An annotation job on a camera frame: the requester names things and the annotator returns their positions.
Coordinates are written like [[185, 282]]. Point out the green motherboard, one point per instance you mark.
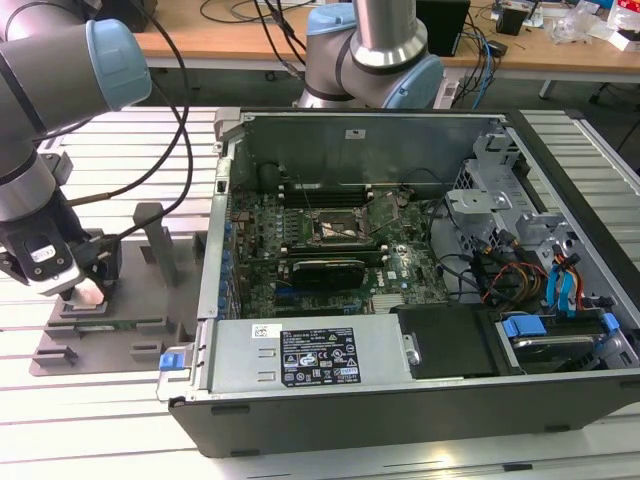
[[415, 270]]

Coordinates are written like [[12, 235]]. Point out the black open PC case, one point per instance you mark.
[[350, 425]]

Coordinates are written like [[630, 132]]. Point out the grey parts rack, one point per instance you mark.
[[145, 310]]

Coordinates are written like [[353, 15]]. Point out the silver CPU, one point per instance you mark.
[[89, 295]]

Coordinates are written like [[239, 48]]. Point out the wooden desk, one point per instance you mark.
[[225, 47]]

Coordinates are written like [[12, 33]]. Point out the black tower box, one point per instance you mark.
[[442, 25]]

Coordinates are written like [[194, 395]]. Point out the black graphics card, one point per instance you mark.
[[325, 272]]

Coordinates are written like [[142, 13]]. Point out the black plastic shroud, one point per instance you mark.
[[450, 340]]

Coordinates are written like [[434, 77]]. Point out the silver power supply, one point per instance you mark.
[[240, 360]]

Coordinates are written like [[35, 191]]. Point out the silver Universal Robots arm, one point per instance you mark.
[[45, 75]]

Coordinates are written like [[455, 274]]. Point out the clear plastic bags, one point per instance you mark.
[[575, 25]]

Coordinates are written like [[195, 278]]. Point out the large black box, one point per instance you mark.
[[125, 12]]

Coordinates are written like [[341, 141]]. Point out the hard disk in blue carrier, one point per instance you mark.
[[522, 327]]

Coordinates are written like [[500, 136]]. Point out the CPU socket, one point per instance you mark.
[[336, 220]]

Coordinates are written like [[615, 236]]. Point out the white power strip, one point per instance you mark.
[[448, 96]]

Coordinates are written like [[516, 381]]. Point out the blue plastic latch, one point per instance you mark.
[[172, 361]]

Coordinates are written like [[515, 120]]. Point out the silver chipset heat sink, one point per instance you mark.
[[389, 304]]

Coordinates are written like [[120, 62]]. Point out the black wrist camera block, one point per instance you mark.
[[109, 270]]

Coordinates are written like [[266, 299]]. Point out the silver metal drive cage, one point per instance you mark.
[[480, 200]]

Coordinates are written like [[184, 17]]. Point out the black RAM slot bank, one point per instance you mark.
[[340, 199], [370, 252]]

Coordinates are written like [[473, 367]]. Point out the green RAM stick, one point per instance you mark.
[[125, 325]]

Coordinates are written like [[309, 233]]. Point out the small black device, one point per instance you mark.
[[497, 48]]

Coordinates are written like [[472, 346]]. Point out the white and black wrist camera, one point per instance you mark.
[[50, 260]]

